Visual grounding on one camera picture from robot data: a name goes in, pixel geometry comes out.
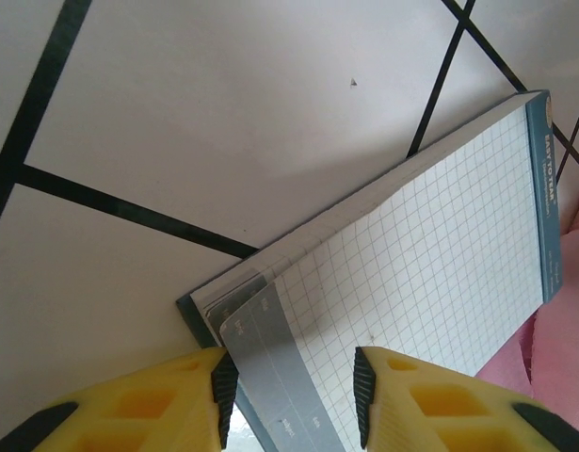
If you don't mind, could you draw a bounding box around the grid paper notepad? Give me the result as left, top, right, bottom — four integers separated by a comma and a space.
175, 89, 566, 452

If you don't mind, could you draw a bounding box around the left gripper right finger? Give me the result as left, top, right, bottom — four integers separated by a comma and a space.
353, 346, 579, 452

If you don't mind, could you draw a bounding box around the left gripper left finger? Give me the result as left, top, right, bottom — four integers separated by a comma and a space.
0, 346, 239, 452

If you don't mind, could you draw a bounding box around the pink backpack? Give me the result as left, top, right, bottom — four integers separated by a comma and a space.
474, 176, 579, 439

